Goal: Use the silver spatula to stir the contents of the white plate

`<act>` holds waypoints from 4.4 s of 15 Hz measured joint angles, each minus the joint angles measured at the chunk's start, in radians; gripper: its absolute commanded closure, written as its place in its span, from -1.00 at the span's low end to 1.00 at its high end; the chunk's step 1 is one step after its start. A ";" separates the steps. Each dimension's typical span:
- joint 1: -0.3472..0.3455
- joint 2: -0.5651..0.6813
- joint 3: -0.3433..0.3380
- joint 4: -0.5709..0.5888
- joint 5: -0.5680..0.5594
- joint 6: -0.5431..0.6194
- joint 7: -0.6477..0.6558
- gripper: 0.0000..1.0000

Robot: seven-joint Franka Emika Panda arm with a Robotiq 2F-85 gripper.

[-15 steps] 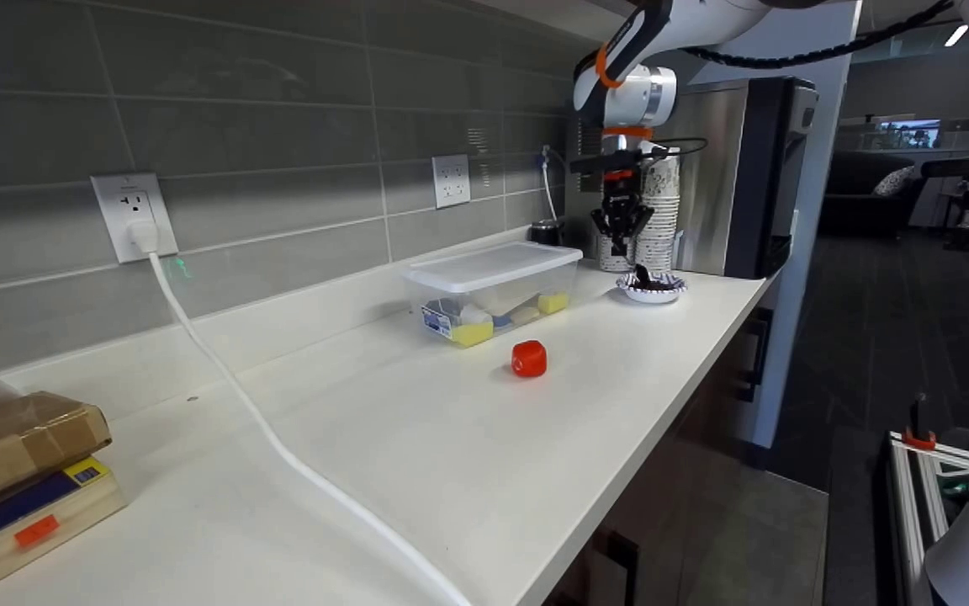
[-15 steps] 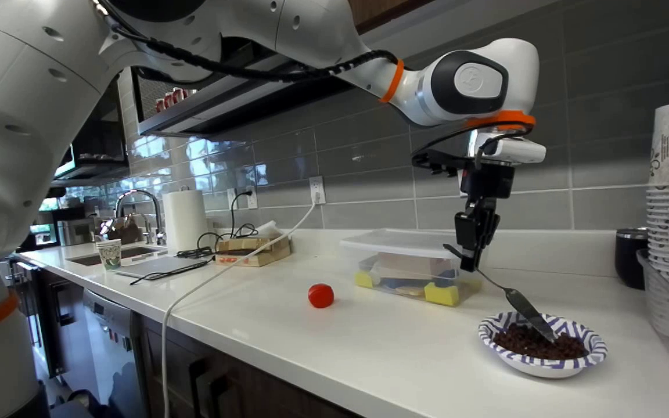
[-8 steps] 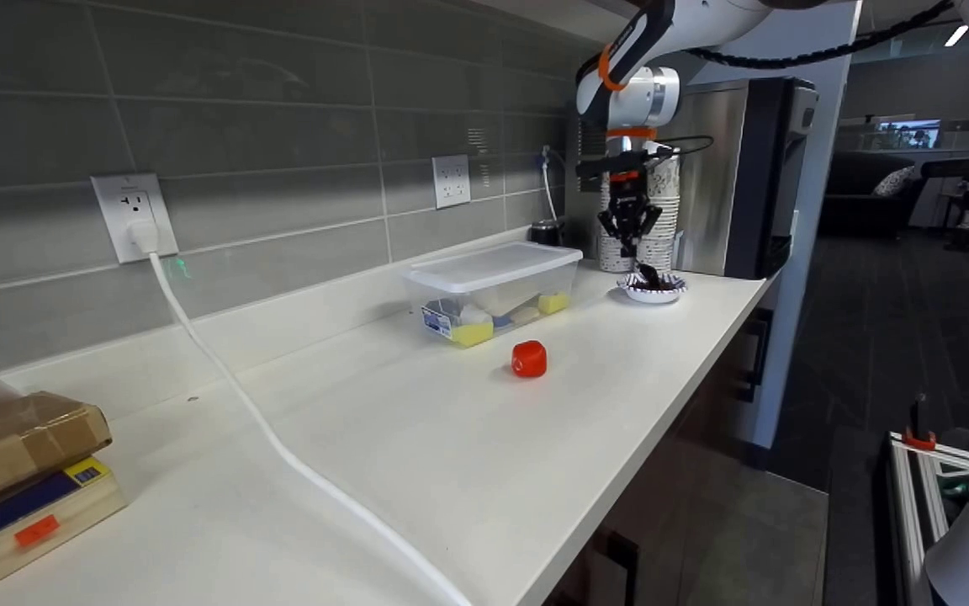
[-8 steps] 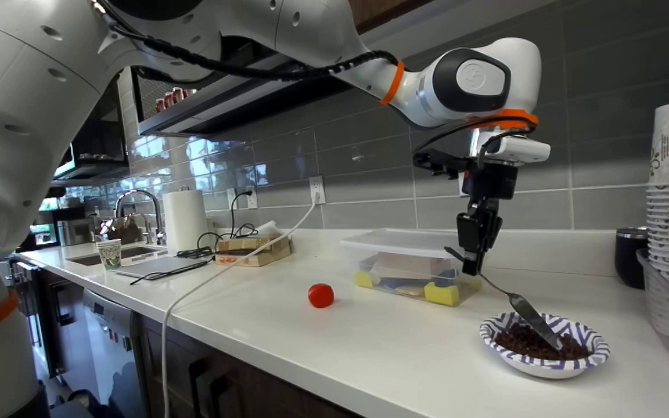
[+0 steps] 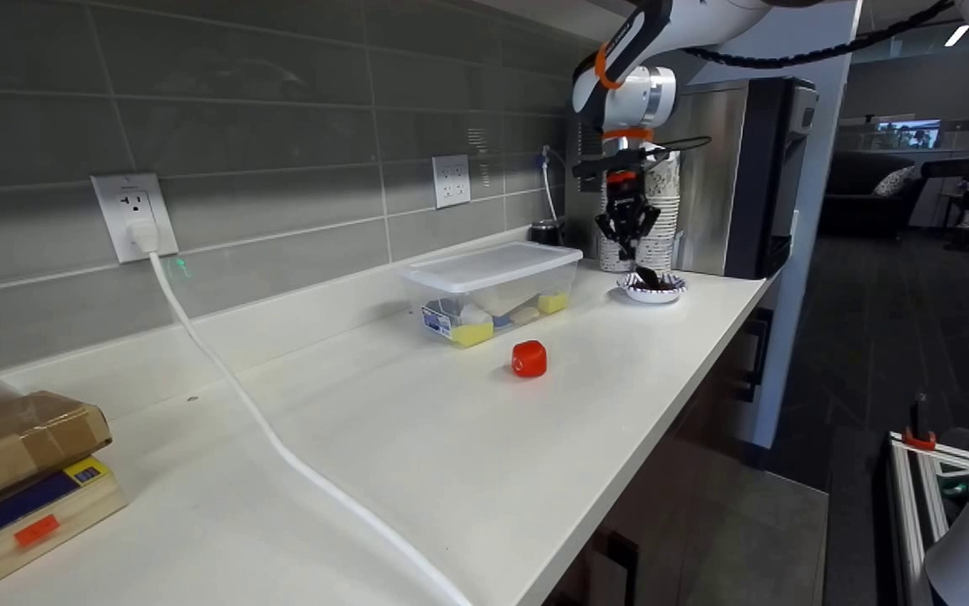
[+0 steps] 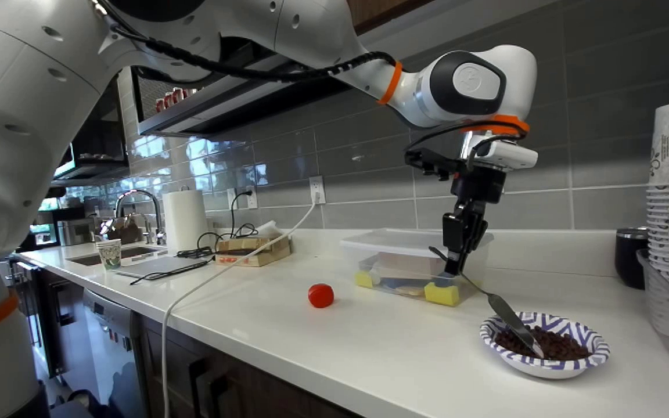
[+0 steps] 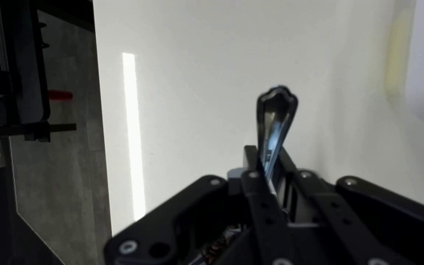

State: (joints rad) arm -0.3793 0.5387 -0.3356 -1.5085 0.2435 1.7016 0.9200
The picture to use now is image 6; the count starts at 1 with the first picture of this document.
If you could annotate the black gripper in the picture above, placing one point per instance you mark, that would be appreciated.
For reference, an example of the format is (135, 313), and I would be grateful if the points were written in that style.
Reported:
(479, 189)

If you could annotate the silver metal spatula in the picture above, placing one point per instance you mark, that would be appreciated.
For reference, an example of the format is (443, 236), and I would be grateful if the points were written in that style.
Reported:
(504, 310)

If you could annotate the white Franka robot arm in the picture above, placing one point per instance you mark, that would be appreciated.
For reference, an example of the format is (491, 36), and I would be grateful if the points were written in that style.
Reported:
(32, 101)

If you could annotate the white blue patterned paper plate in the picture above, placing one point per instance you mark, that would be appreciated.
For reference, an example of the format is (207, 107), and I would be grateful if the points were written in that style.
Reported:
(547, 371)

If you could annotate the large yellow sponge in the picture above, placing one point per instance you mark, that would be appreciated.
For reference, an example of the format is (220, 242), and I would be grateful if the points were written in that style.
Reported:
(441, 293)

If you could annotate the clear plastic lidded container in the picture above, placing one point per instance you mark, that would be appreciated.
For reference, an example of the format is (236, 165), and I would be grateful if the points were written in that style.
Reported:
(388, 245)

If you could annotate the small yellow sponge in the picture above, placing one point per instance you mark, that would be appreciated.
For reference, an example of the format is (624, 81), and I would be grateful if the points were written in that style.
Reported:
(362, 279)

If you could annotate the brown food pieces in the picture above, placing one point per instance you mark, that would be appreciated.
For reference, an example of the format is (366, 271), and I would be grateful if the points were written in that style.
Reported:
(562, 345)

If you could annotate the small red object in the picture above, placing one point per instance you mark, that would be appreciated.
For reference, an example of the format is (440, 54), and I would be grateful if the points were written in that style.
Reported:
(322, 296)

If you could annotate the black tumbler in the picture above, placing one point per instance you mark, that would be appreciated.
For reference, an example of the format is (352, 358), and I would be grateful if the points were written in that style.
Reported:
(630, 259)

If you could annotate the crumpled white paper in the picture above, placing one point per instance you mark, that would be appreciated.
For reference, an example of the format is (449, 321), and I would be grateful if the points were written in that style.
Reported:
(268, 229)

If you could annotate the flat box with yellow label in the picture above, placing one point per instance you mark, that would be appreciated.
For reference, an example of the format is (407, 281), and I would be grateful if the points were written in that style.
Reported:
(266, 259)

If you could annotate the brown cardboard box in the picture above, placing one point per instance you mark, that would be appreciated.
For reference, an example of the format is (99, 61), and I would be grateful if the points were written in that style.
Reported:
(244, 245)

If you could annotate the small chrome tap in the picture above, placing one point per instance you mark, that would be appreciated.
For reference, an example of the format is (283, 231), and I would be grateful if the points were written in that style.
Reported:
(236, 209)

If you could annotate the white paper towel roll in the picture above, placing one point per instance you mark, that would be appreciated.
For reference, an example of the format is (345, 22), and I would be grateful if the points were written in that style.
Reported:
(184, 221)

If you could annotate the dark flat tray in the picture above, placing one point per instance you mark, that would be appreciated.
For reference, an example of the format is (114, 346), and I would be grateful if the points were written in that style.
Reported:
(162, 268)

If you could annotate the chrome kitchen faucet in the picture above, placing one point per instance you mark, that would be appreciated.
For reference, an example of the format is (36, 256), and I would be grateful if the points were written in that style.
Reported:
(154, 205)

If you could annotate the red and white cups row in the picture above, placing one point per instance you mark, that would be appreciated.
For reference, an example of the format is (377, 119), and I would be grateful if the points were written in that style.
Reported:
(172, 101)

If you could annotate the kitchen sink basin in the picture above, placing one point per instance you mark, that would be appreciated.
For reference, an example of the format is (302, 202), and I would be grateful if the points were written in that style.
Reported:
(138, 251)

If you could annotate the stainless dishwasher front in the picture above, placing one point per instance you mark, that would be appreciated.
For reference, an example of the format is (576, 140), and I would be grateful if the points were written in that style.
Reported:
(110, 350)

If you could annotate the black coffee machine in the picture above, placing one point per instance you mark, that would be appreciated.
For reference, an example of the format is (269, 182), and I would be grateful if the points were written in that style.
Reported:
(64, 229)

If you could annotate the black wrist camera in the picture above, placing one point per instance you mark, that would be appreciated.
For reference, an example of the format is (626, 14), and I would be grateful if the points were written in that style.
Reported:
(430, 163)

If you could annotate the white wrist mount box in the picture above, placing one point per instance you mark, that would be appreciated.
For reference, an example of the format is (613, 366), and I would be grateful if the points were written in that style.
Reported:
(509, 153)

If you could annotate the black open wall cabinet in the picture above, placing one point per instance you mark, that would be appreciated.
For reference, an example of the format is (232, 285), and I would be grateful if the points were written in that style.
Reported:
(99, 152)

